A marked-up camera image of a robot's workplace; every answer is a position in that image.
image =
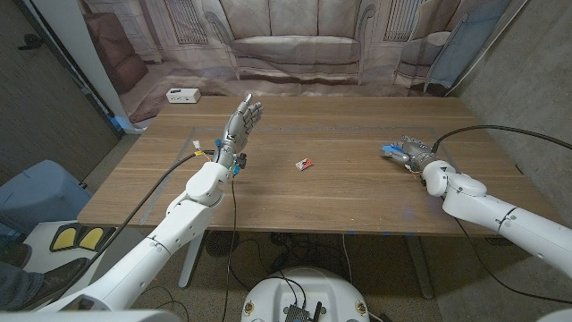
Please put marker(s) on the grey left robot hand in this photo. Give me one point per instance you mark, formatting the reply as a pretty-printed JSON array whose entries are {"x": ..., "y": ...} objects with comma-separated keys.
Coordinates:
[{"x": 237, "y": 129}]

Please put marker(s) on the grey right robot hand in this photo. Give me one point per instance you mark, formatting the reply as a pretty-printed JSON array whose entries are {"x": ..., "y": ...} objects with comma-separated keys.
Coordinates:
[{"x": 415, "y": 152}]

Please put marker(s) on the blue sticky note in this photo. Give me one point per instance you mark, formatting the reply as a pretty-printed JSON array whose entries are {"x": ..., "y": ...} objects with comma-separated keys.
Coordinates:
[{"x": 393, "y": 148}]

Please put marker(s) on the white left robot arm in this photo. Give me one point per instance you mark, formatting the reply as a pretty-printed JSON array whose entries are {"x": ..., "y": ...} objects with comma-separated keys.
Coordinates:
[{"x": 179, "y": 228}]

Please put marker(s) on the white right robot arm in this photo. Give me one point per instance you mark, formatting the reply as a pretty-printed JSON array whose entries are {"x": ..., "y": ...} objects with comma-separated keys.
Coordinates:
[{"x": 491, "y": 210}]

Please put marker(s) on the white power box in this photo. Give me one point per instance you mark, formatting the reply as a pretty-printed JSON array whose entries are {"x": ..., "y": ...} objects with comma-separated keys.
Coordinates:
[{"x": 183, "y": 95}]

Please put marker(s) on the small red matchbox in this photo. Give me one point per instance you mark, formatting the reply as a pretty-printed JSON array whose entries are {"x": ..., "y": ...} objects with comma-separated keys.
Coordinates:
[{"x": 304, "y": 164}]

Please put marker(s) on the printed sofa room backdrop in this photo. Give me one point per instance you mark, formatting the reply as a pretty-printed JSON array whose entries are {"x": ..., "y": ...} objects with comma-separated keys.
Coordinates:
[{"x": 295, "y": 44}]

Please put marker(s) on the grey table leg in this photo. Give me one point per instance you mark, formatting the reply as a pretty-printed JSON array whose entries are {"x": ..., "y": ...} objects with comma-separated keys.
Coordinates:
[{"x": 420, "y": 268}]

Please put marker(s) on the white table leg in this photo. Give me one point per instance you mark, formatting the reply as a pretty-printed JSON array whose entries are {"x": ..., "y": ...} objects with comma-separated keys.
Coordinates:
[{"x": 191, "y": 259}]

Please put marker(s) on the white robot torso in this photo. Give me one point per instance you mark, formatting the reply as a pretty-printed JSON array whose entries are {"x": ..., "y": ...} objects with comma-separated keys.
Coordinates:
[{"x": 308, "y": 286}]

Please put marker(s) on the yellow black foot pedal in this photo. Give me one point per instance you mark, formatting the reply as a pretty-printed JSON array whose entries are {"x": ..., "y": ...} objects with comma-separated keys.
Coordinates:
[{"x": 80, "y": 238}]

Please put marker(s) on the black antenna module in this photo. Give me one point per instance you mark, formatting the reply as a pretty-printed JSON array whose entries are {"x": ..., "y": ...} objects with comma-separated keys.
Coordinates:
[{"x": 301, "y": 313}]

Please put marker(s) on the blue plastic bin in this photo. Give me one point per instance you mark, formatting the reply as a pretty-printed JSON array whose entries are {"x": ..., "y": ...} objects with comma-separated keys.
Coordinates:
[{"x": 40, "y": 192}]

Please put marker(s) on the black leather shoe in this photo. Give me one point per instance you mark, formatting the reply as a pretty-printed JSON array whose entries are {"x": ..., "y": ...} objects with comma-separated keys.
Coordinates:
[{"x": 53, "y": 279}]

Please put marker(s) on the person's blue jeans leg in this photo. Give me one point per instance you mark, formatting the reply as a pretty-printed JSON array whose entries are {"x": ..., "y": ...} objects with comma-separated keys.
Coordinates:
[{"x": 18, "y": 286}]

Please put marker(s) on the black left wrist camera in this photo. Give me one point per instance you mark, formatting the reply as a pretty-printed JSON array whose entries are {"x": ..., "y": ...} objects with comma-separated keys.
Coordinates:
[{"x": 241, "y": 161}]

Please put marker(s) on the white backdrop frame pole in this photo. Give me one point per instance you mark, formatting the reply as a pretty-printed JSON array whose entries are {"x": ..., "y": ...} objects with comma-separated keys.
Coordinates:
[{"x": 485, "y": 49}]

